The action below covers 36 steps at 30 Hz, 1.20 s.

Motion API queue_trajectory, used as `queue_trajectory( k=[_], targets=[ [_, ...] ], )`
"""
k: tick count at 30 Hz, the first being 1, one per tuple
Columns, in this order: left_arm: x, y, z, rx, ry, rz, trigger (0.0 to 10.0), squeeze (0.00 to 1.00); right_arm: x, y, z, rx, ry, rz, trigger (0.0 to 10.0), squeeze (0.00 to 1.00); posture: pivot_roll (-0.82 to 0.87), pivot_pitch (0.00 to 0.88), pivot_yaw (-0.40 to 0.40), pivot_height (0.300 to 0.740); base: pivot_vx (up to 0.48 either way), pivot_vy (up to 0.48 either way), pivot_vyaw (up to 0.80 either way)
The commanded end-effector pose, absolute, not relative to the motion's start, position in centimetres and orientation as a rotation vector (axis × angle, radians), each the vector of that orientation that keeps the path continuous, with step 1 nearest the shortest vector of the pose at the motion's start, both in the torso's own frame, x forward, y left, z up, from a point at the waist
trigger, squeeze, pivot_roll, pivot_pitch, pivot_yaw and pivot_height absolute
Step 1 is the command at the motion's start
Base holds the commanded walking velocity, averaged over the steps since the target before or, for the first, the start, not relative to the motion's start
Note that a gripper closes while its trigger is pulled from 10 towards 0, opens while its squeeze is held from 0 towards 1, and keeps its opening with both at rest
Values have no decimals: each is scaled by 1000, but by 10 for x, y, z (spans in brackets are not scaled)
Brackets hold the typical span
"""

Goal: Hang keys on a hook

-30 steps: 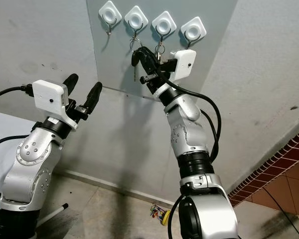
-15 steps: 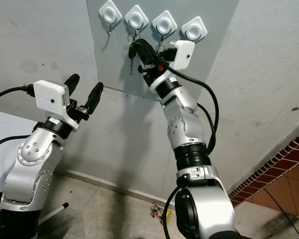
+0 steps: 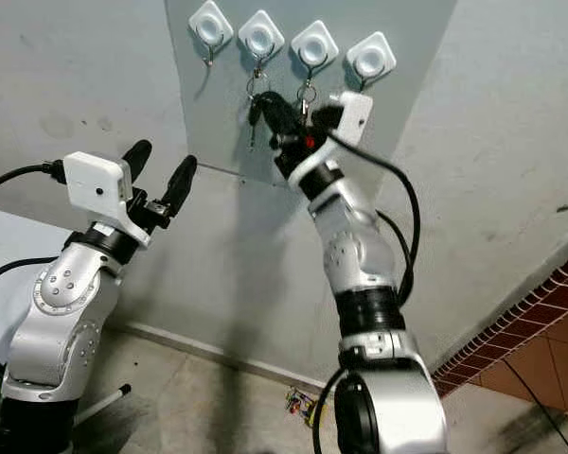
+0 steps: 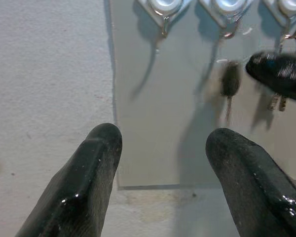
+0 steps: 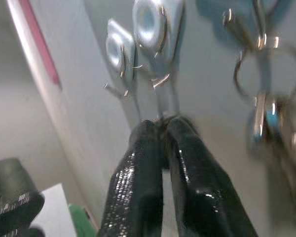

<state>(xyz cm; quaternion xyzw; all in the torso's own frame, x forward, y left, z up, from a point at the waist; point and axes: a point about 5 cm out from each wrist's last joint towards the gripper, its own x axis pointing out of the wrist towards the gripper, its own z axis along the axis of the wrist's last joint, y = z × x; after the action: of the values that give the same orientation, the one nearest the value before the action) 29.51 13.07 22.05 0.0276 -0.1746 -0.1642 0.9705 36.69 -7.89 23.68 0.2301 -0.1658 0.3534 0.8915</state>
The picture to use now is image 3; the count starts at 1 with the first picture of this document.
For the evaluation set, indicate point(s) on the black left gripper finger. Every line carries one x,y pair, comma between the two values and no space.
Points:
137,153
183,180

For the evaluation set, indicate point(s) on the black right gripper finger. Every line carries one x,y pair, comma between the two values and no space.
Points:
279,112

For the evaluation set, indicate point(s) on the keys with black fob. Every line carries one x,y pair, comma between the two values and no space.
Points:
256,112

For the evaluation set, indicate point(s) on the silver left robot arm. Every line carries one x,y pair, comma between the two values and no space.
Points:
62,293

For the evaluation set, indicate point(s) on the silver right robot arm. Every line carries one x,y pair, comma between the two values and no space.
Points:
355,255

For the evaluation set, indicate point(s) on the white table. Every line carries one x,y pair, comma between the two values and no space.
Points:
5,236

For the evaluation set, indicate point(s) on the white rod black tip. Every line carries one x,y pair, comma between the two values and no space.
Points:
109,399

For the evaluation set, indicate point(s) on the small colourful toy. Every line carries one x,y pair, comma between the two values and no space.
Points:
312,411

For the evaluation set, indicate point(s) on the red brick ledge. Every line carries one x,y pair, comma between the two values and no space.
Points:
511,322

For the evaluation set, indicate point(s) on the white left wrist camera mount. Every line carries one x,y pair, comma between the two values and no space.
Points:
95,184

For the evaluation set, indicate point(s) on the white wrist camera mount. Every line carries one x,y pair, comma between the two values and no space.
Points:
95,184
355,113

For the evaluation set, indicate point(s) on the grey wall board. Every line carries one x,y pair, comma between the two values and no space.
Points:
218,113

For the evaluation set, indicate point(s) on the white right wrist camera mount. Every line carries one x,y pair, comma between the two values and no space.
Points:
355,113

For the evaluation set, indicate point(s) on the white square wall hook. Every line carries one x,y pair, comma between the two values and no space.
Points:
314,47
260,38
210,26
370,60

